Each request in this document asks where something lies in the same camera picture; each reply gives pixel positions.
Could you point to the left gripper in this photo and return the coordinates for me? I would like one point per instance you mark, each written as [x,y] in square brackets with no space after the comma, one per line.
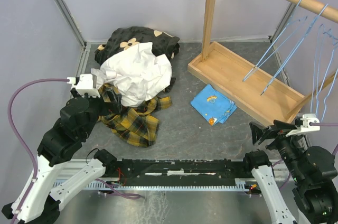
[115,105]

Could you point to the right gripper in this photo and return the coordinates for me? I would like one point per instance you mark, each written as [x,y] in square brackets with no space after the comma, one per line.
[283,127]

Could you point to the yellow plaid shirt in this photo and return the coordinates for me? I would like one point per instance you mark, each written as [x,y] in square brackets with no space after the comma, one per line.
[136,125]

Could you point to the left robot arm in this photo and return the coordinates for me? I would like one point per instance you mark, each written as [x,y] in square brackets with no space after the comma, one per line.
[39,202]

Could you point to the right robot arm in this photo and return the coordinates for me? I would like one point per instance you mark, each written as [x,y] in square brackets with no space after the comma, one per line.
[312,171]

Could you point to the white shirt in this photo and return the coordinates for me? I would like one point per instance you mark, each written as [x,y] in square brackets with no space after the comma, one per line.
[137,74]

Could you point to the wooden clothes rack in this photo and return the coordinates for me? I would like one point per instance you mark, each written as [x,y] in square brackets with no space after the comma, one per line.
[256,92]

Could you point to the blue folded cloth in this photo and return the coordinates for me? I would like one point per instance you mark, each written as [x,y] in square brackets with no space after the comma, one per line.
[213,106]

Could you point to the black flower-pattern garment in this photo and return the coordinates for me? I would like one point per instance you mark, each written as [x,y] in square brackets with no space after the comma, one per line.
[123,38]

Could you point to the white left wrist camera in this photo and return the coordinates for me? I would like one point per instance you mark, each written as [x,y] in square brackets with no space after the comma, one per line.
[85,85]

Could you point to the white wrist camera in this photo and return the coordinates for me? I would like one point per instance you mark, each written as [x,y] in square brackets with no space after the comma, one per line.
[304,125]
[85,85]

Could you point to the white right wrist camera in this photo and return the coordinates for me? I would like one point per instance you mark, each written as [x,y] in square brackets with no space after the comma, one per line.
[304,125]

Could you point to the white slotted cable duct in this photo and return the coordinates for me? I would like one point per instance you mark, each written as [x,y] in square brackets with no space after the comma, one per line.
[239,186]

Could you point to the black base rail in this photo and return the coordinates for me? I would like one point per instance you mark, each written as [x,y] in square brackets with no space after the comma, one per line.
[178,172]

